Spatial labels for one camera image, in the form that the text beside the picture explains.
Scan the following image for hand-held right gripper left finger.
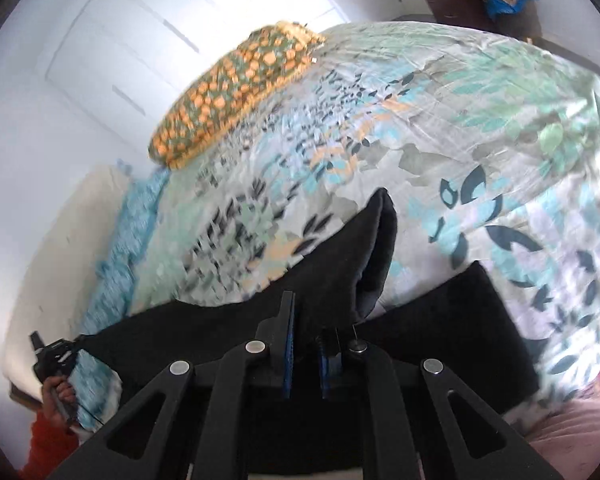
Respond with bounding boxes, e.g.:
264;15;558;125
47;290;298;480

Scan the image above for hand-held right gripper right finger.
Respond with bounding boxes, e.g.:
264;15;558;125
317;329;563;480

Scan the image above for black pants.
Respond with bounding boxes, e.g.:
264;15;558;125
77;187;541;478

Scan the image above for person's left forearm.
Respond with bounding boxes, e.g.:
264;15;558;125
19;407;83;480

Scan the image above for person's left hand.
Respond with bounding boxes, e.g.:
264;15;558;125
41;377;77;429

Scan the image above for blue patterned pillow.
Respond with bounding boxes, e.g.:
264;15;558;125
87;165;172;331
72;349;124;432

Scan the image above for cream padded headboard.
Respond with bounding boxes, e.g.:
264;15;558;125
2;162;136;401

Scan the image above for orange floral folded quilt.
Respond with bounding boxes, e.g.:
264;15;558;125
147;20;327;170

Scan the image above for floral leaf bed sheet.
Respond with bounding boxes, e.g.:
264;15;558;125
70;20;600;441

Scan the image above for white wardrobe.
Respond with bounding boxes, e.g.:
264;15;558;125
35;0;351;126

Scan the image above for dark stool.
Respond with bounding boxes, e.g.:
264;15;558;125
490;2;546;42

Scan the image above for blue plastic bag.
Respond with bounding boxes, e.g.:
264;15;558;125
486;0;537;18

